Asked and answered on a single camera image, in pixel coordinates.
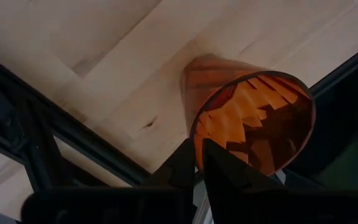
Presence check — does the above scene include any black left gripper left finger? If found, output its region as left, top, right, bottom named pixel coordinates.
left=20, top=138, right=198, bottom=224

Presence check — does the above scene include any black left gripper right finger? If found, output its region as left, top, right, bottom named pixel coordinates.
left=202, top=138, right=358, bottom=224

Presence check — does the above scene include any orange plastic cup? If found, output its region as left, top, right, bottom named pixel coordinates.
left=180, top=53, right=317, bottom=177

